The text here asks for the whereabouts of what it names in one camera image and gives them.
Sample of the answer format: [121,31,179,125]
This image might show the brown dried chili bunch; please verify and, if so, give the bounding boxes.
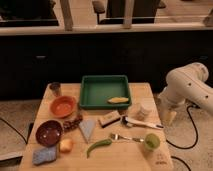
[63,115,83,132]

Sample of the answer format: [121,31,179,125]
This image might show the yellow corn cob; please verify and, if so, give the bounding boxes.
[107,97,129,104]

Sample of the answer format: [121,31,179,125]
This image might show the green chili pepper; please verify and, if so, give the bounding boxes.
[86,139,112,158]

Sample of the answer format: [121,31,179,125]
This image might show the black cable left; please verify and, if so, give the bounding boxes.
[0,117,29,145]

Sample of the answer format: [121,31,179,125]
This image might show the grey blue triangular cloth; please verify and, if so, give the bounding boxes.
[79,119,96,142]

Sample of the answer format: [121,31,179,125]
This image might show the dark maroon bowl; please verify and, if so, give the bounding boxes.
[35,120,62,147]

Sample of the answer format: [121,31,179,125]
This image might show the small dark metal cup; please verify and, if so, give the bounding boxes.
[49,82,61,97]

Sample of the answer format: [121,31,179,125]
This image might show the blue sponge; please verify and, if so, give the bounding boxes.
[32,146,57,165]

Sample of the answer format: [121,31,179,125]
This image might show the orange red bowl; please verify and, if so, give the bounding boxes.
[49,96,76,118]

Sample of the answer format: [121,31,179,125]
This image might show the light green cup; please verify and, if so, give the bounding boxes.
[144,133,160,151]

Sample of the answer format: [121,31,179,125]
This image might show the green plastic tray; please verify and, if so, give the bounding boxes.
[79,75,132,110]

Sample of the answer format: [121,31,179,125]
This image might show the wooden block brush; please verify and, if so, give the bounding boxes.
[98,111,120,128]

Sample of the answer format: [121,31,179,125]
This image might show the black cable right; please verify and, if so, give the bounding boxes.
[165,103,200,150]

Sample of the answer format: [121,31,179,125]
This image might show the black cable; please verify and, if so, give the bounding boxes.
[165,103,200,150]
[0,117,29,145]

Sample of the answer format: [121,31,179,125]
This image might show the metal fork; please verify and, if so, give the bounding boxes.
[109,133,144,143]

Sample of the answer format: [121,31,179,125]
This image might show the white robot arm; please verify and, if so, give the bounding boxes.
[159,62,213,126]

